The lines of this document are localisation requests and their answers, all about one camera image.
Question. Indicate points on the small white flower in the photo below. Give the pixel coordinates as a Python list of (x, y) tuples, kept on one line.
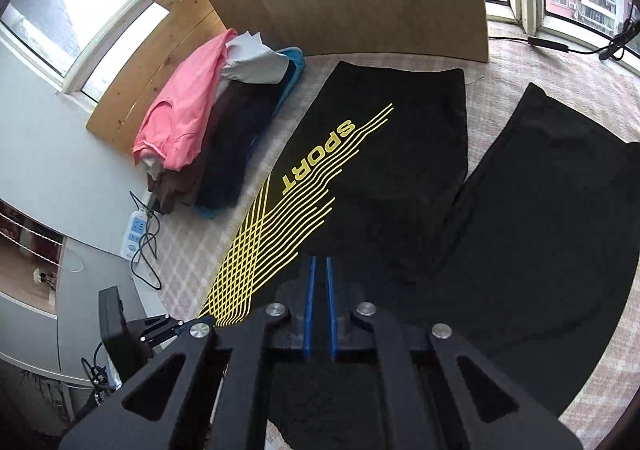
[(39, 275)]

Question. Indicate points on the light wooden plank panel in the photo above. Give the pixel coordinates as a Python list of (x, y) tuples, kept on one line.
[(165, 45)]

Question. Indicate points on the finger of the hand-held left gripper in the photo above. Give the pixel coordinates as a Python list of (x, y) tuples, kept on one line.
[(160, 327)]

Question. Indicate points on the black pants with yellow print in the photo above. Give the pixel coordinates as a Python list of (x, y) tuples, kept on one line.
[(400, 170)]

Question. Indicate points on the pink garment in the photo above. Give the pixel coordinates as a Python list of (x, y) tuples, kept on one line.
[(185, 105)]

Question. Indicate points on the white garment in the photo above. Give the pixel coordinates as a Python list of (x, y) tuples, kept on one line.
[(252, 61)]

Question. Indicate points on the brown garment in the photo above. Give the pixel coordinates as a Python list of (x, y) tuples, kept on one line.
[(227, 105)]

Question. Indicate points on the black device on stand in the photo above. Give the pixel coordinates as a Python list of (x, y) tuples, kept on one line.
[(85, 310)]

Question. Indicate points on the blue garment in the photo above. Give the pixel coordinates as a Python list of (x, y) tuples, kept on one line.
[(295, 64)]

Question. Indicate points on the dark navy garment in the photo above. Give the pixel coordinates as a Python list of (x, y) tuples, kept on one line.
[(227, 170)]

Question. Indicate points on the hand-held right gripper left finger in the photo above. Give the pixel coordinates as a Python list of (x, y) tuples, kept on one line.
[(309, 310)]

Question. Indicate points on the white power strip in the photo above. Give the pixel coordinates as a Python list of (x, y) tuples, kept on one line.
[(134, 236)]

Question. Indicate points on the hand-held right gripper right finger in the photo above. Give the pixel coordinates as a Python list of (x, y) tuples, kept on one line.
[(332, 310)]

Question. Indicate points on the checked bed sheet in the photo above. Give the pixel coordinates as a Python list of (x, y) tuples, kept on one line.
[(492, 85)]

